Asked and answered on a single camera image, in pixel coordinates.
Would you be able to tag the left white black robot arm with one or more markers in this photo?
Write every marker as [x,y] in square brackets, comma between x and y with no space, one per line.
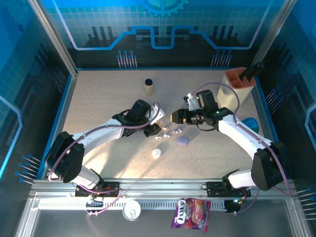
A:
[98,132]

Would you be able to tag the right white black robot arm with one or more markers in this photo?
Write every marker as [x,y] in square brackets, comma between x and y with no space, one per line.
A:
[242,133]

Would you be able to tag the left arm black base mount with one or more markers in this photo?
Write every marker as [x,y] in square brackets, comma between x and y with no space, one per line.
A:
[108,185]

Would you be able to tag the aluminium frame post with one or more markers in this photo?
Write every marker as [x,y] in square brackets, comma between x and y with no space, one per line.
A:
[271,37]
[58,42]

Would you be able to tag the pale pink charging case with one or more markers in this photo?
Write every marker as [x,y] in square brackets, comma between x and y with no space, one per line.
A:
[161,123]

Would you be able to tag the white round charging case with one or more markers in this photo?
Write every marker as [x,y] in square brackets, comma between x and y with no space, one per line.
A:
[156,153]

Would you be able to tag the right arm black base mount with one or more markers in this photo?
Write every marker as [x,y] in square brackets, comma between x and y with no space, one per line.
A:
[214,190]

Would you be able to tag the white round tin lid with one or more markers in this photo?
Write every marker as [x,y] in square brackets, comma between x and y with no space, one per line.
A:
[131,210]

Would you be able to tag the purple candy bag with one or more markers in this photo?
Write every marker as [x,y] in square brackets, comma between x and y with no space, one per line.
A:
[191,213]

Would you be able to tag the beige bottle black cap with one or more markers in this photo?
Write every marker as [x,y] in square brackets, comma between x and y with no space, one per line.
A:
[148,87]

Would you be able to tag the purple earbud charging case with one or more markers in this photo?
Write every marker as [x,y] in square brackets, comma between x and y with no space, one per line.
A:
[183,141]

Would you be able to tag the beige knife block orange top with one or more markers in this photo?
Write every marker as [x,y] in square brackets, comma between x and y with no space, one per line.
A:
[228,97]

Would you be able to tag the aluminium table rail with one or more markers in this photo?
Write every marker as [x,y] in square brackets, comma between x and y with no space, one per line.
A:
[160,187]

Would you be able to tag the blue topped plastic cup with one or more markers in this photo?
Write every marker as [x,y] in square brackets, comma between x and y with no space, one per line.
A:
[250,124]

